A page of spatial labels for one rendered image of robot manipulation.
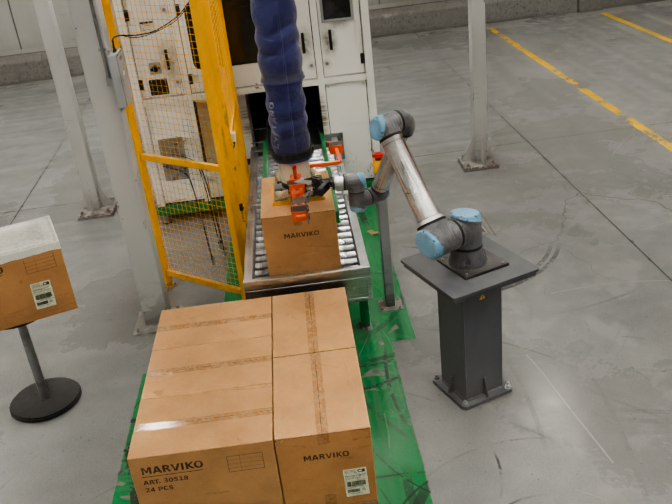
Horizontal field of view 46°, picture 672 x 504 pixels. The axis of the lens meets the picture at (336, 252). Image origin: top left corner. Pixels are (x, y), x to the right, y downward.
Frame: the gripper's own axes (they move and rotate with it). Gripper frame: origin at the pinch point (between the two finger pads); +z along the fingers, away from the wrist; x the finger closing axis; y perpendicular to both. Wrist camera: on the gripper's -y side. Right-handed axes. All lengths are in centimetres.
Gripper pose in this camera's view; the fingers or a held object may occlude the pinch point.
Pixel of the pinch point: (297, 188)
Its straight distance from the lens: 424.7
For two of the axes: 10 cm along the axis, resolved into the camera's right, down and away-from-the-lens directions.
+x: -0.9, -8.8, -4.6
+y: -0.8, -4.6, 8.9
